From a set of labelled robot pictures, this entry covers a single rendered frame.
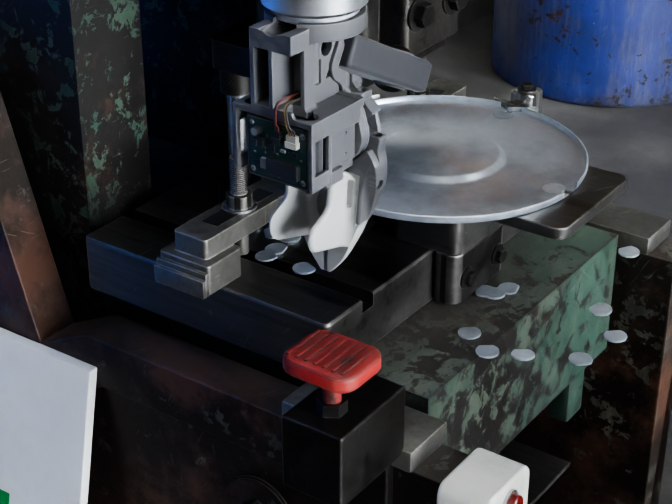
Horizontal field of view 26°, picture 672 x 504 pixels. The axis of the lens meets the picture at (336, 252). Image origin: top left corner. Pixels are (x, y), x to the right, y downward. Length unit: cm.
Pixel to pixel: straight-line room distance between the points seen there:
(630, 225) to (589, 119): 193
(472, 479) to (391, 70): 37
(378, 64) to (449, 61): 283
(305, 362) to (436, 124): 44
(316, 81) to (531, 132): 52
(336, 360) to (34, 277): 47
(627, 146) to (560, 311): 193
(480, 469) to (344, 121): 38
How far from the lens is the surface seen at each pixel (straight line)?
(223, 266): 136
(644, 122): 358
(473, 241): 144
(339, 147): 103
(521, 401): 151
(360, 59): 104
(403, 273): 140
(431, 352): 138
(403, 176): 140
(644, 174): 331
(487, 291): 148
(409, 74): 110
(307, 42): 99
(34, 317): 153
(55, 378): 151
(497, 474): 126
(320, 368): 114
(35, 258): 153
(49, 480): 156
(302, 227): 110
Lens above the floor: 138
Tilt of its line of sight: 28 degrees down
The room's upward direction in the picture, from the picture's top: straight up
